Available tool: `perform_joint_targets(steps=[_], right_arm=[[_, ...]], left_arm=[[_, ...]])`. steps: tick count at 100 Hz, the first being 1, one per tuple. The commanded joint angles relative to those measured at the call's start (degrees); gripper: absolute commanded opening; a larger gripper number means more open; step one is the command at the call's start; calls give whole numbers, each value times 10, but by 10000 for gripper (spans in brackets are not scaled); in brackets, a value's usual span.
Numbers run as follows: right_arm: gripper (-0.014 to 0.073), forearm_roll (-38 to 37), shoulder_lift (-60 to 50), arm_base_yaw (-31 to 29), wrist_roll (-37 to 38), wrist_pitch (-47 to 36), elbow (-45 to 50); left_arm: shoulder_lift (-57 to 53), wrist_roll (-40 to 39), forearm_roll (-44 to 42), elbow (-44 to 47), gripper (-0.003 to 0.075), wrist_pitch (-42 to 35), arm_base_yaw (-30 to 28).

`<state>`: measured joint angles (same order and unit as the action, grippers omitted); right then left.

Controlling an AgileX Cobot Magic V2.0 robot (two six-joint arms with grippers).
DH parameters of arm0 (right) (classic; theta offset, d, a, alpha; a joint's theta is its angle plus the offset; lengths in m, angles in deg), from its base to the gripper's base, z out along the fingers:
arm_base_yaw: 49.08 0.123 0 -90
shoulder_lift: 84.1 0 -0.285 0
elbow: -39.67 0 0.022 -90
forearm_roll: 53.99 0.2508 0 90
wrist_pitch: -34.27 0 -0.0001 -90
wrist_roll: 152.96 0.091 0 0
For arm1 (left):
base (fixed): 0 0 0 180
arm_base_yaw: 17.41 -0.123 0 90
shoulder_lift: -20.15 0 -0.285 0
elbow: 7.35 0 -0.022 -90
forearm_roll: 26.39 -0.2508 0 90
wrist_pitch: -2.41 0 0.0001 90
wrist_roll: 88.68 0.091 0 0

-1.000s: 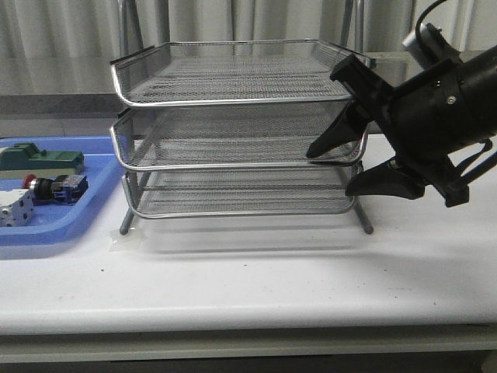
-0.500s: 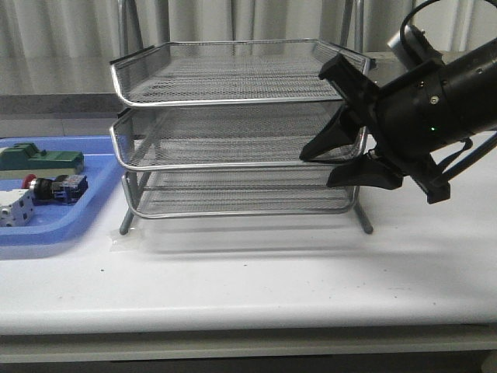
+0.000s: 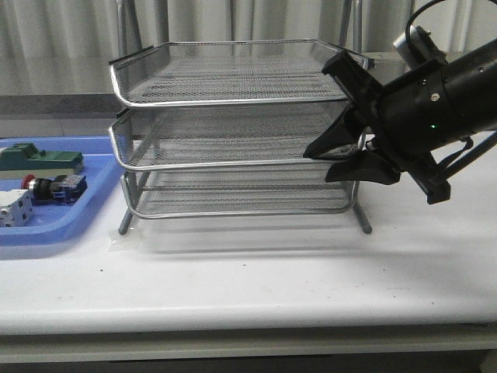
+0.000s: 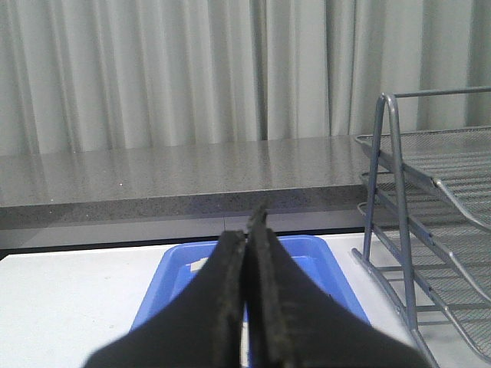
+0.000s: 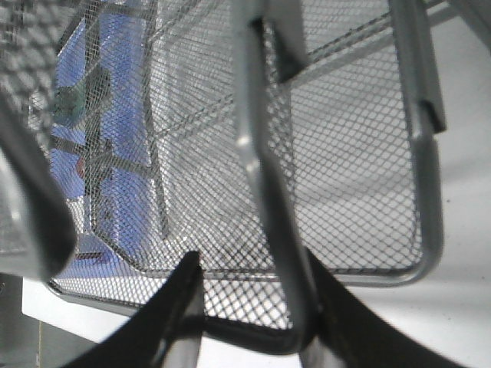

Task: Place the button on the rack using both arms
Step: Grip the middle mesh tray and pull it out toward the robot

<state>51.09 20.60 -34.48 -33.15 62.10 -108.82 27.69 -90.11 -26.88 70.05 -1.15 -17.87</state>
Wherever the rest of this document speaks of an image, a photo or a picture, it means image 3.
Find red emergency push button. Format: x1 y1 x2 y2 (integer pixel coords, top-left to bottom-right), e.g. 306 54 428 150
21 174 87 205

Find white circuit breaker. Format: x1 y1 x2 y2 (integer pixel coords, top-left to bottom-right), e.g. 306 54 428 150
0 189 33 228

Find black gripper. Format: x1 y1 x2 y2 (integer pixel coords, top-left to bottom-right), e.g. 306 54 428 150
302 51 463 205

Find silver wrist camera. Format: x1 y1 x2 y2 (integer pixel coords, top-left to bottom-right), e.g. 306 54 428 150
393 26 447 69

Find blue plastic tray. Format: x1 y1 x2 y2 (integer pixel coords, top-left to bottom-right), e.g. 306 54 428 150
1 136 121 246

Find clear tape strip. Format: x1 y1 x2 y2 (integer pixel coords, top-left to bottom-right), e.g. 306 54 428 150
109 228 146 253

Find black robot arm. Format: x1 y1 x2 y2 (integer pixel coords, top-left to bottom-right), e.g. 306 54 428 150
303 41 496 204

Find grey metal rack frame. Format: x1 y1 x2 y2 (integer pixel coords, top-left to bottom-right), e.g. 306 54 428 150
117 0 374 237

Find grey stone counter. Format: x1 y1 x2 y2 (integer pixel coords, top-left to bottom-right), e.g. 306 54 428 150
0 50 497 120

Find green electrical module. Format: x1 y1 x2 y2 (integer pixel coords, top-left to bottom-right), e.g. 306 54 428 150
1 143 84 180

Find white pleated curtain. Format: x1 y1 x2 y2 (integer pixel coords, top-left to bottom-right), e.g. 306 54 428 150
1 1 496 95

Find silver mesh tray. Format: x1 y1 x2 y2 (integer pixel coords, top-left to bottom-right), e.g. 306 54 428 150
121 162 358 219
108 38 376 108
109 101 362 171

